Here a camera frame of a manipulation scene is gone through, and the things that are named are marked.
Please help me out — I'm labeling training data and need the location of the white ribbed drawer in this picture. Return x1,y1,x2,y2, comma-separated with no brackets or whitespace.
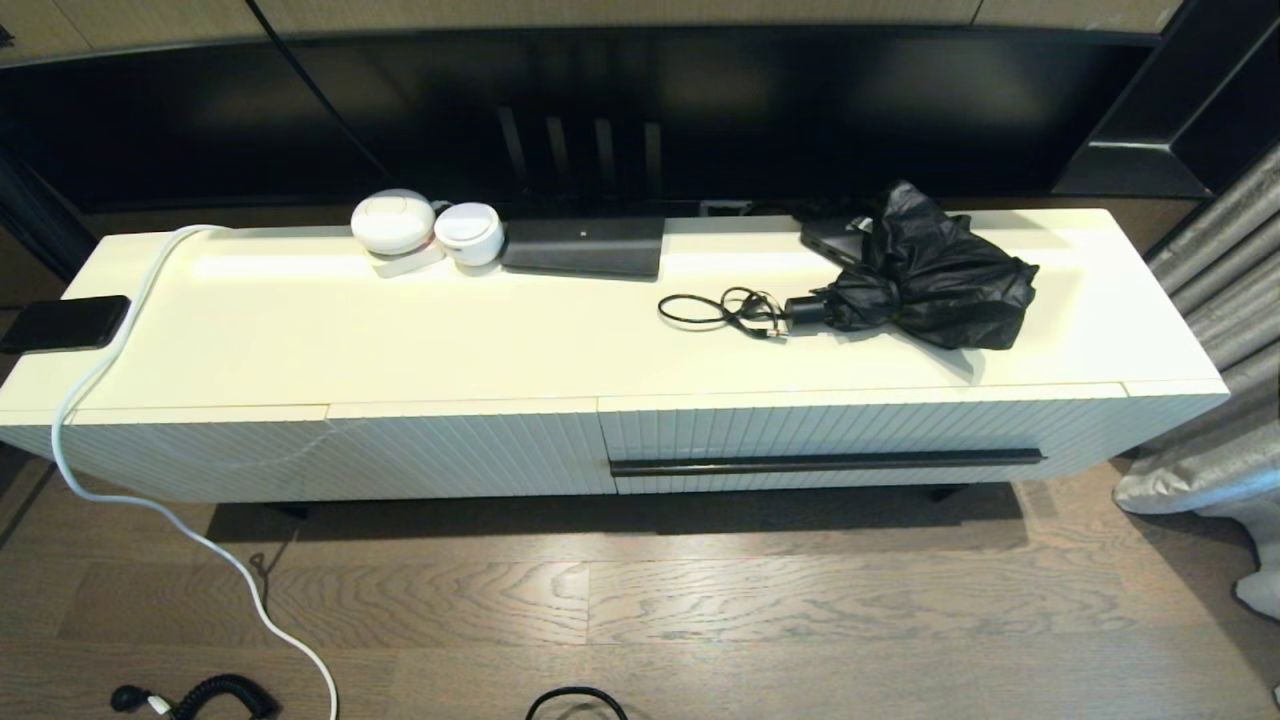
598,383,1131,496

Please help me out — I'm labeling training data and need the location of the thin dark metal rod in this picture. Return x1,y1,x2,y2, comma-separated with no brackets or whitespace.
610,449,1046,477

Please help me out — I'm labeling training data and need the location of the black umbrella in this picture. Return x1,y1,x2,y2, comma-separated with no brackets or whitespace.
785,180,1041,351

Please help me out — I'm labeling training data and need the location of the white TV cabinet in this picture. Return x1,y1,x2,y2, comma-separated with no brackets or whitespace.
0,207,1231,504

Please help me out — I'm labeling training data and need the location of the flat black rectangular box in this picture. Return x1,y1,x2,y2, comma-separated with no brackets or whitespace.
500,216,667,280

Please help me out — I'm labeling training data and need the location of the small white round device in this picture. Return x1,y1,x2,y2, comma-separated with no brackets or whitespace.
433,202,506,267

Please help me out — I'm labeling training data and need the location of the small black box white label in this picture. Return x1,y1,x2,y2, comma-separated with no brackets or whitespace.
800,215,881,269

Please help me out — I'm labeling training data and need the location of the large white round device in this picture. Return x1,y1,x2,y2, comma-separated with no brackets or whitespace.
350,189,437,256

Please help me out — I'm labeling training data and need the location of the black television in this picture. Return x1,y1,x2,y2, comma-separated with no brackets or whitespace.
0,25,1166,216

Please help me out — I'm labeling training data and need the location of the black phone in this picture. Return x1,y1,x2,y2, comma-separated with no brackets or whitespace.
0,294,133,355

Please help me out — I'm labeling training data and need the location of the grey curtain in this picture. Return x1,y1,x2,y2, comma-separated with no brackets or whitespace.
1112,140,1280,521

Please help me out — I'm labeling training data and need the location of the black shelf unit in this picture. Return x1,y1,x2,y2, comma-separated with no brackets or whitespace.
1050,0,1280,199

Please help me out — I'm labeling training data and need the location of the white rounded object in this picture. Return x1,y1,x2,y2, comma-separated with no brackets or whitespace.
1235,560,1280,621

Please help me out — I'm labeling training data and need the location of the black looped floor cable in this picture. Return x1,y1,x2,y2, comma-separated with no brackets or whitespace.
525,686,629,720

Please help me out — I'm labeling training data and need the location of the thin black wall cable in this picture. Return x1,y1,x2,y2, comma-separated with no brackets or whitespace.
244,0,393,183

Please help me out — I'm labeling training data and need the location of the black coiled cable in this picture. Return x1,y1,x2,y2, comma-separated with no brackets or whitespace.
110,674,283,720

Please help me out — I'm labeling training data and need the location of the thick white cable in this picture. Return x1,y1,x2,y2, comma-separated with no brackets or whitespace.
50,223,339,720

